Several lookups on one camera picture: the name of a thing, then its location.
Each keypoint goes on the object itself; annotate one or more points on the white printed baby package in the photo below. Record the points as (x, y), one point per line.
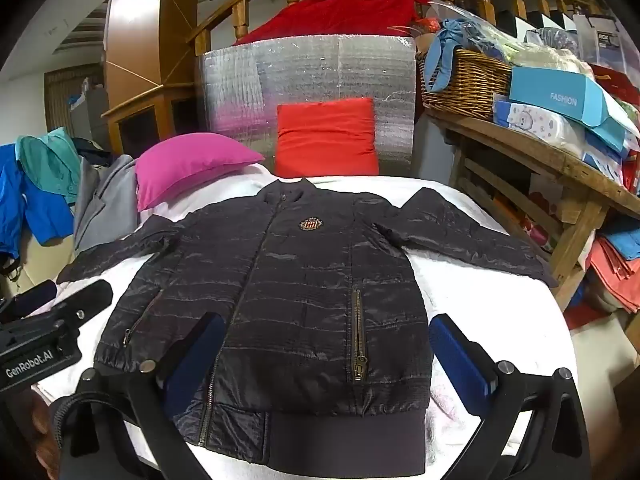
(535, 122)

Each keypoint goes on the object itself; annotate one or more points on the wooden table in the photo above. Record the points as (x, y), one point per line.
(525, 145)

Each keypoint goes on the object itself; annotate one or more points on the light blue cardboard box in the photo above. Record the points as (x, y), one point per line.
(550, 92)

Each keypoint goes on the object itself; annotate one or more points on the silver foil insulation mat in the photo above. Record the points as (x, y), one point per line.
(300, 70)

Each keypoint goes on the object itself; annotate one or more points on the blue garment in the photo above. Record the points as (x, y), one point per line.
(35, 205)

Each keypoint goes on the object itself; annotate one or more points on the clear plastic storage box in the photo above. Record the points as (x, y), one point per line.
(597, 37)

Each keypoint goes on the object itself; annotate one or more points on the wooden stair railing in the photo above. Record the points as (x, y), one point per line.
(240, 20)

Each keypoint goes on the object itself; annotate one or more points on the air conditioner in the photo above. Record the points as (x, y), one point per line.
(75, 30)

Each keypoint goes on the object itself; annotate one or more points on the teal garment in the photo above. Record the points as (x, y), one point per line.
(45, 160)

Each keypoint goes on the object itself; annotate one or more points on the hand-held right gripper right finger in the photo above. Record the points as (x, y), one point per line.
(460, 360)

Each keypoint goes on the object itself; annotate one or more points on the blue cloth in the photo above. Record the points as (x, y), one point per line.
(450, 40)

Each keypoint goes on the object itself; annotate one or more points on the stack of coral cloths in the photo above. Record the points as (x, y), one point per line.
(615, 270)

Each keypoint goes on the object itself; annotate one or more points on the grey coat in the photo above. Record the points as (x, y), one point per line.
(105, 200)

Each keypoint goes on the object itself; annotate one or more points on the wooden cabinet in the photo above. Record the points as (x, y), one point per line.
(135, 35)

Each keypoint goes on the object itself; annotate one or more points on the black quilted jacket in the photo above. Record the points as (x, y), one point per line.
(300, 280)

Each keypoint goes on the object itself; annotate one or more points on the white fleece blanket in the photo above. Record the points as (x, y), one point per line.
(475, 280)

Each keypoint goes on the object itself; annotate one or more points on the red cloth on railing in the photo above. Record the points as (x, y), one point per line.
(340, 15)

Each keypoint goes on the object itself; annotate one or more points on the wicker basket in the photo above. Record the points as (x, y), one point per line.
(465, 85)

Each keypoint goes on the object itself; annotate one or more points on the red pillow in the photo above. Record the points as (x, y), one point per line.
(325, 140)

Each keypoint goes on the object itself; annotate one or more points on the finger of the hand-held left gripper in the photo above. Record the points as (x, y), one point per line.
(90, 296)
(35, 296)

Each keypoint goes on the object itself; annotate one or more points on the pink pillow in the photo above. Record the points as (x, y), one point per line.
(190, 165)

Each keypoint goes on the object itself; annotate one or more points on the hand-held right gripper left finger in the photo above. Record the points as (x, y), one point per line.
(196, 364)

